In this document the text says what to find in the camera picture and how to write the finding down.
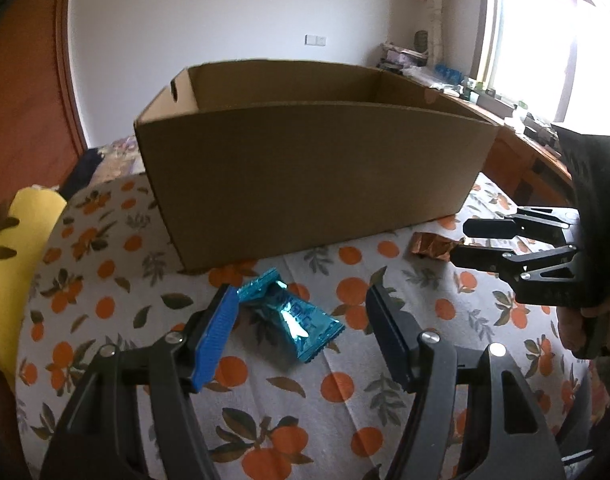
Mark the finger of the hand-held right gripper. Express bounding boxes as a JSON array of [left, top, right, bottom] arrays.
[[450, 244, 582, 284], [462, 207, 580, 244]]

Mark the wooden cabinet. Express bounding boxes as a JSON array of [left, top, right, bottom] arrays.
[[477, 95, 578, 211]]

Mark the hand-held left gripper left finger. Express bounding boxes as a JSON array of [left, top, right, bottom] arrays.
[[40, 285, 240, 480]]

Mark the bronze foil snack packet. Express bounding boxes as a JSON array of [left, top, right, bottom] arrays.
[[410, 232, 466, 262]]

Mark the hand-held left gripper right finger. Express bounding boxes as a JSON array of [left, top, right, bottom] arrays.
[[366, 282, 566, 480]]

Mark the window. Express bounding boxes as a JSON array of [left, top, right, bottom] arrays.
[[477, 0, 610, 126]]

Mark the person's right hand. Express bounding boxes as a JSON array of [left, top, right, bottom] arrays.
[[556, 305, 593, 359]]

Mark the yellow pillow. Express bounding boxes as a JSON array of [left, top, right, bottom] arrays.
[[0, 185, 68, 376]]

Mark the brown cardboard box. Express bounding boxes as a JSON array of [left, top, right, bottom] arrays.
[[134, 59, 500, 272]]

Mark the wooden desk with clutter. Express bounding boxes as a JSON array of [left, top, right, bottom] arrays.
[[425, 62, 560, 146]]

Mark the dark floral bedding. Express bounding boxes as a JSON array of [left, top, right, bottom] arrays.
[[60, 137, 146, 196]]

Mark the stack of papers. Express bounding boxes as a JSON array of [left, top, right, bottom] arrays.
[[377, 42, 430, 71]]

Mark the orange fruit print tablecloth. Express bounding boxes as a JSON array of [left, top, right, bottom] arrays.
[[15, 172, 610, 480]]

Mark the teal foil candy packet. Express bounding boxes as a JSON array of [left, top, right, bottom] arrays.
[[236, 267, 346, 365]]

